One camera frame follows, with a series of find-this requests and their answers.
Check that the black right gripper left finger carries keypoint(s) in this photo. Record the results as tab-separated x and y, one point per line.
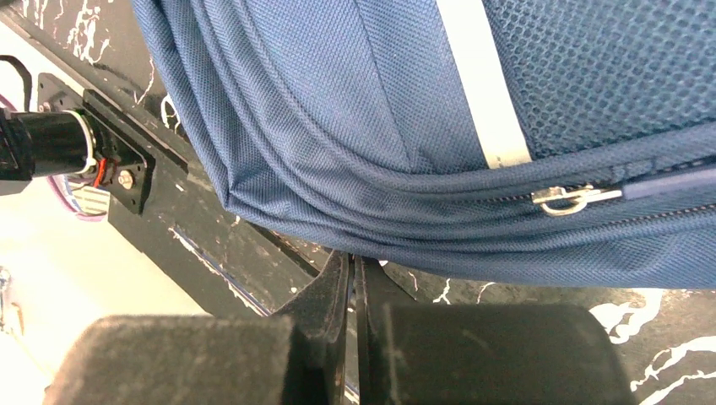
294	356

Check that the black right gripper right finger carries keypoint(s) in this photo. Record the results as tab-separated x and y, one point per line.
418	353

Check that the navy blue student backpack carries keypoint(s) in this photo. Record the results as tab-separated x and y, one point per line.
567	143

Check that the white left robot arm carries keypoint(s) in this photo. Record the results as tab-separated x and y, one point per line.
37	144

